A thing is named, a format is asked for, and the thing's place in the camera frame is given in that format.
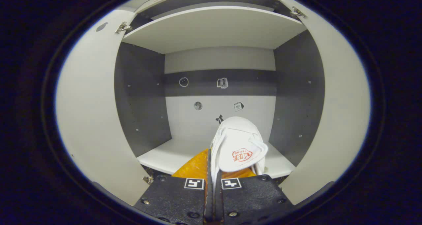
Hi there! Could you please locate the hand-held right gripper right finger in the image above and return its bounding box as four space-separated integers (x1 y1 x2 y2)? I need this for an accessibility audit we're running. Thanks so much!
214 168 295 225

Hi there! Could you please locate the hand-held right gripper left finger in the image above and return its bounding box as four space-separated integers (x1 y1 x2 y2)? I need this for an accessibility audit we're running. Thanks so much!
134 148 214 225

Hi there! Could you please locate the white shoe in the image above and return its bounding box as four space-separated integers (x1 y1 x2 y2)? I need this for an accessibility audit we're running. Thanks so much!
210 116 269 199

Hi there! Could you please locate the grey shoe cabinet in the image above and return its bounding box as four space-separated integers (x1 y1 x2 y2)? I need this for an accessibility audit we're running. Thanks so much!
114 0 326 186

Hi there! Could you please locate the grey cabinet door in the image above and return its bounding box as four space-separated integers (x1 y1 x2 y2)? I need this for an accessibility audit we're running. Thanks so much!
55 9 151 206
279 0 372 206

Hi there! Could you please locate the white cabinet shelf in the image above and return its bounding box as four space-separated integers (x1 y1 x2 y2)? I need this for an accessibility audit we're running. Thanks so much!
136 138 296 179
121 6 308 54

